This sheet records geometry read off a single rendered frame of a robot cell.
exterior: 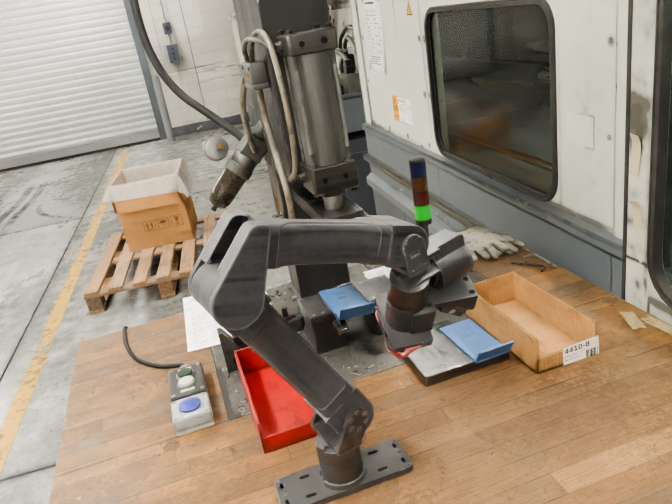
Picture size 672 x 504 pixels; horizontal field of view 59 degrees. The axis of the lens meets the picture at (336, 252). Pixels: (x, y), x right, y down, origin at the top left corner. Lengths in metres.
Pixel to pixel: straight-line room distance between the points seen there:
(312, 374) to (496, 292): 0.62
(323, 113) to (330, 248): 0.41
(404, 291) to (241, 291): 0.25
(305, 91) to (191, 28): 9.22
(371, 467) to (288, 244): 0.39
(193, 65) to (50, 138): 2.51
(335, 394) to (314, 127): 0.50
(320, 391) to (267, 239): 0.24
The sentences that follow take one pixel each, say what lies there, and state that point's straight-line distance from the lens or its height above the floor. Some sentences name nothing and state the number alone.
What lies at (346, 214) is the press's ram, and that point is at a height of 1.18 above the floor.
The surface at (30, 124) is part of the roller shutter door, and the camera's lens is 10.57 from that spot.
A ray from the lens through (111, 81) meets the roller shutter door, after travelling 10.31.
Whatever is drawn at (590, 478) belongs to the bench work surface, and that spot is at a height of 0.90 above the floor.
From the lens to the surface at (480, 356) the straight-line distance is 1.10.
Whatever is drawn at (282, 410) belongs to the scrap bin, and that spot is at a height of 0.91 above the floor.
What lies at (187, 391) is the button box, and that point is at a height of 0.93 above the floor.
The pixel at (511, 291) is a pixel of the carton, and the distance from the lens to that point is 1.34.
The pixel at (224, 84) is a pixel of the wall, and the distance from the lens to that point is 10.34.
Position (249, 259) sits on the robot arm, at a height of 1.30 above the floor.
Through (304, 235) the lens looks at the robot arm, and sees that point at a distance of 0.72.
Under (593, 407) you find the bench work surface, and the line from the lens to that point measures 1.06.
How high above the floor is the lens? 1.54
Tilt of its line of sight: 22 degrees down
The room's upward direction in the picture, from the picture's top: 10 degrees counter-clockwise
